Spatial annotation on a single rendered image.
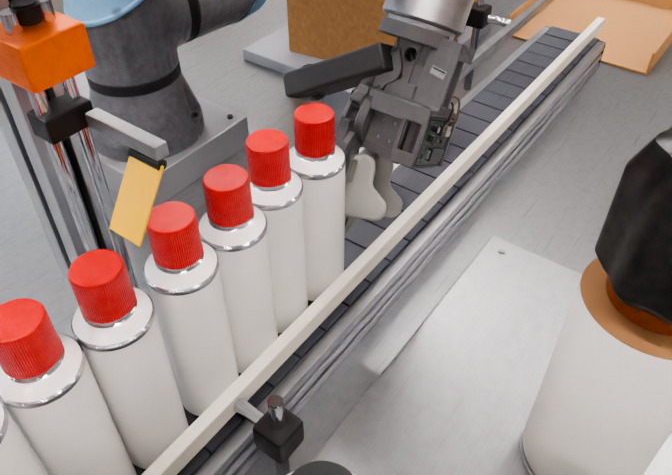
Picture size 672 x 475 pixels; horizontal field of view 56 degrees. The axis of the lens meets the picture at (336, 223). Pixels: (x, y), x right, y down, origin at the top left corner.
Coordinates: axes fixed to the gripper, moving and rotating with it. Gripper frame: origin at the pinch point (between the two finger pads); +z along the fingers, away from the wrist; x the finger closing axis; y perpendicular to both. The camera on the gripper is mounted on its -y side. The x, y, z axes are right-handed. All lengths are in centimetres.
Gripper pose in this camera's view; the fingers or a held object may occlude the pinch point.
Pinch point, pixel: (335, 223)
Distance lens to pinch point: 63.2
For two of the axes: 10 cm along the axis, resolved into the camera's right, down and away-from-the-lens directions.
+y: 8.1, 3.9, -4.4
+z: -2.9, 9.2, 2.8
